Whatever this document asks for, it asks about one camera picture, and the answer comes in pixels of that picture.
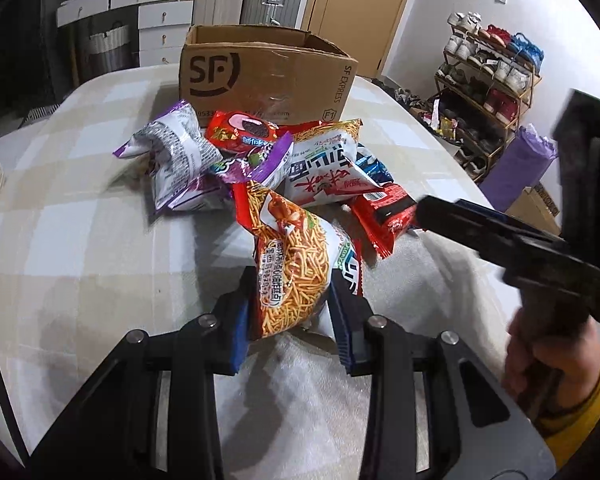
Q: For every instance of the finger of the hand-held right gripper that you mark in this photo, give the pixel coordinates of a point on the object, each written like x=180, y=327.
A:
x=455, y=220
x=485, y=211

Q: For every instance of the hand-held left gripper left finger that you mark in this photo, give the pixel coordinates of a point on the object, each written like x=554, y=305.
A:
x=240, y=320

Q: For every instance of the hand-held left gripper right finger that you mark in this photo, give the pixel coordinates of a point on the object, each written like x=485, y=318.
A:
x=341, y=330

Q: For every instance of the orange noodle snack packet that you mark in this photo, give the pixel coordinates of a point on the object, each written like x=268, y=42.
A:
x=290, y=260

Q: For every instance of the blue cookie packet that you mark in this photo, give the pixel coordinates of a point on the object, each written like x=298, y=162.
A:
x=376, y=167

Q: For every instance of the purple white snack packet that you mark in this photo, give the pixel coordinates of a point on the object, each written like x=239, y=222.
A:
x=175, y=155

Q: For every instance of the brown cardboard box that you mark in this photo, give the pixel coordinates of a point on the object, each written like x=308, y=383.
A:
x=260, y=75

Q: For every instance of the person's right hand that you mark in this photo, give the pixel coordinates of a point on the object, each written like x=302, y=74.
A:
x=590, y=355

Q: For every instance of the small cardboard box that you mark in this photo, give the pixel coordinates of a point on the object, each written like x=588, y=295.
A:
x=535, y=210

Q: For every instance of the purple yoga mat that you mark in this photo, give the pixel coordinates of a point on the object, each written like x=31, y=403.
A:
x=517, y=170

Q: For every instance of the red black snack packet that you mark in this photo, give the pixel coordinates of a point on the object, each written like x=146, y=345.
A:
x=380, y=220

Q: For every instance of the trash bin with wrappers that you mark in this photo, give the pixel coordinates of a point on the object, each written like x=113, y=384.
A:
x=446, y=125

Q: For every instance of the wooden shoe rack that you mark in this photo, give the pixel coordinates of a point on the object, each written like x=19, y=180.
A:
x=480, y=105

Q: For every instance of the pile of dark sneakers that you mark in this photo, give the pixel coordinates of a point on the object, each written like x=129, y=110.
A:
x=405, y=97

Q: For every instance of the white red noodle snack packet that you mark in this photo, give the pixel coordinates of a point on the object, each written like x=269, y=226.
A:
x=325, y=165

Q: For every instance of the purple candy packet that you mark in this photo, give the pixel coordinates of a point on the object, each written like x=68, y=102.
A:
x=267, y=162

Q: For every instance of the red cookie packet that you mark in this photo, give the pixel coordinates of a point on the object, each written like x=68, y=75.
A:
x=235, y=132

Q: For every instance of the silver suitcase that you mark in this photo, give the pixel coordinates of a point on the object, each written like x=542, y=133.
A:
x=270, y=5

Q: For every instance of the woven laundry basket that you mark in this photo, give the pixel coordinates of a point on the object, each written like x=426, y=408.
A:
x=109, y=45

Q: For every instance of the white drawer desk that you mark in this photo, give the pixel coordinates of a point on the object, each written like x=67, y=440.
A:
x=155, y=15

